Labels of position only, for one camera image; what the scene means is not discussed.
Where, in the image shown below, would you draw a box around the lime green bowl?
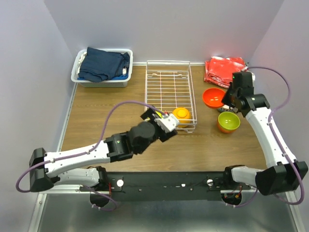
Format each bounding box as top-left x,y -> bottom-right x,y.
217,112 -> 240,127

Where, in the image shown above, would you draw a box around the yellow orange bowl front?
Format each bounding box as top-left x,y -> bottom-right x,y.
172,107 -> 191,128

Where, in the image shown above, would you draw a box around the white black striped bowl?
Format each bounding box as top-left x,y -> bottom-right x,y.
217,105 -> 236,113

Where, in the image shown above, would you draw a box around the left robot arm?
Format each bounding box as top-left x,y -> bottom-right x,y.
29,108 -> 179,192

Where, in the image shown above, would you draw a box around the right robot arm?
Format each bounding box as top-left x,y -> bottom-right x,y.
222,71 -> 308,196

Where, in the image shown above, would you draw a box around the red white folded towel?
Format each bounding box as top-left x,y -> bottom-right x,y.
204,56 -> 246,88

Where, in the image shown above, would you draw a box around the white plastic laundry basket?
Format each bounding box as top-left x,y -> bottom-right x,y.
70,48 -> 133,87

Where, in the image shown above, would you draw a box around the blue cloth in basket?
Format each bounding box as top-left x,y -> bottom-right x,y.
111,74 -> 128,81

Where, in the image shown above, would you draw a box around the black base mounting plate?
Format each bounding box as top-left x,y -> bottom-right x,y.
93,171 -> 249,202

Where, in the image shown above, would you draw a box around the dark blue jeans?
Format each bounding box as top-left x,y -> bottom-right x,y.
78,47 -> 129,83

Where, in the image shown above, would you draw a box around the white cloth in basket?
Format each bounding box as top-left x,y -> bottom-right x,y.
76,51 -> 87,74

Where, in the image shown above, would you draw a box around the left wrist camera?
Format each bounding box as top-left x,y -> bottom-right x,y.
154,111 -> 180,133

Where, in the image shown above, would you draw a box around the white wire dish rack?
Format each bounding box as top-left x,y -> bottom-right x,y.
145,60 -> 197,133

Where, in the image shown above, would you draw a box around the aluminium frame rail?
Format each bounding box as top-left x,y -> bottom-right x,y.
285,191 -> 298,203

